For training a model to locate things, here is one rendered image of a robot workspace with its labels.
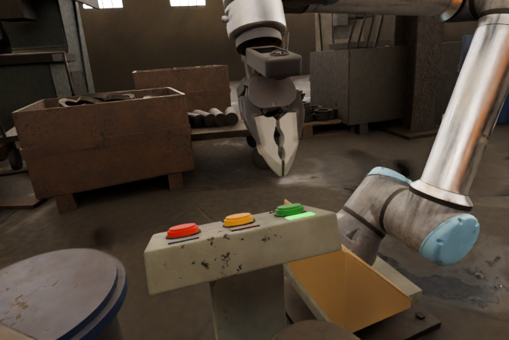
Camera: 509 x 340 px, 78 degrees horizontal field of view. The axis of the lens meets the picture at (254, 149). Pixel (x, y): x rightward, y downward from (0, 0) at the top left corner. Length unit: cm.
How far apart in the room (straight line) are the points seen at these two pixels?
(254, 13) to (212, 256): 33
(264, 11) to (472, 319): 110
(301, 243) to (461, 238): 59
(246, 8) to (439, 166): 63
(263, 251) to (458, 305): 99
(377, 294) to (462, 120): 48
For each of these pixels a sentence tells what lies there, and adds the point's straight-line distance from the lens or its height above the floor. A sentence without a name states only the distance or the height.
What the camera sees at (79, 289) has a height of 43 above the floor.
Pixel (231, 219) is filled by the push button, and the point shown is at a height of 61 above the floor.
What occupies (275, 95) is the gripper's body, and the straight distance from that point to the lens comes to 46.
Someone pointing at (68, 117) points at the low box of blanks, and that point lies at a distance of 204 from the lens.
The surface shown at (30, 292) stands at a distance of 75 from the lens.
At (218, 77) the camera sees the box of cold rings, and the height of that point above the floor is 61.
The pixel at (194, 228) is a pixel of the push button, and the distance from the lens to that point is 42.
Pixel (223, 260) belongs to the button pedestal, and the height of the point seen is 59.
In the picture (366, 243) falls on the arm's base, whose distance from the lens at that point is 100.
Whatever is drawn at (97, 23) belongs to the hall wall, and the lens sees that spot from 1181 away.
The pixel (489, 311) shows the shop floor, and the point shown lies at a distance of 133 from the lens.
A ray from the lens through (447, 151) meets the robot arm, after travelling 91.
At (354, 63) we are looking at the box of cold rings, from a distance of 313.
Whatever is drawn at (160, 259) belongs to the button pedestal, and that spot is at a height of 61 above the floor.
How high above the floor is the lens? 82
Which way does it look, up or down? 16 degrees down
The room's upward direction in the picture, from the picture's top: 4 degrees counter-clockwise
